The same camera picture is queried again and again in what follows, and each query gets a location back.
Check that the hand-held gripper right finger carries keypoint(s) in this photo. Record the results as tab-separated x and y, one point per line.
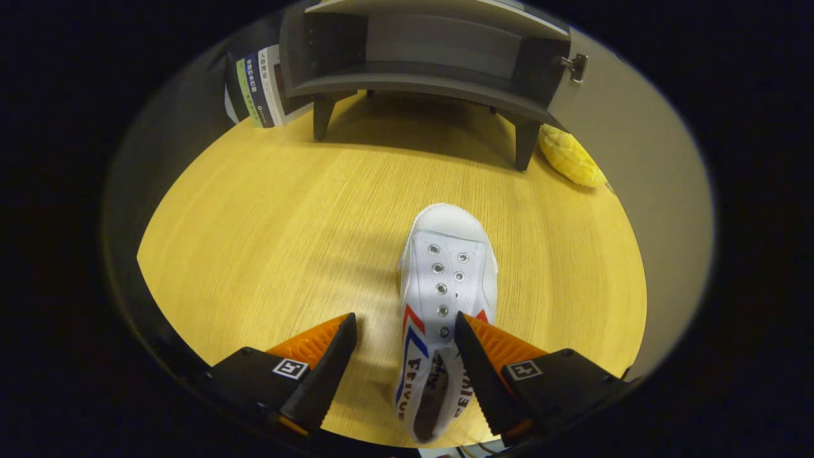
486	381

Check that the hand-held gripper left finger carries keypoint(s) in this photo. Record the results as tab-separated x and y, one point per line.
327	375

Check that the white canvas shoe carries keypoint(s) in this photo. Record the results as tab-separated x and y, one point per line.
448	235

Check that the grey shoe cabinet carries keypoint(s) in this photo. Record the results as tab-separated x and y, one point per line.
413	83

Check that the metal door hinge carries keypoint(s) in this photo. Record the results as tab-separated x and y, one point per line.
575	67

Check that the yellow pineapple bun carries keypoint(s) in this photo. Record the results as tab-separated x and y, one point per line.
569	156

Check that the navy spine book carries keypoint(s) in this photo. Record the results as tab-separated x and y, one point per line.
259	89

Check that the white spine book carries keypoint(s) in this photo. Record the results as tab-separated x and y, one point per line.
276	83

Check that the dark cover book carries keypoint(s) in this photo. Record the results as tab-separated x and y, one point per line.
231	89

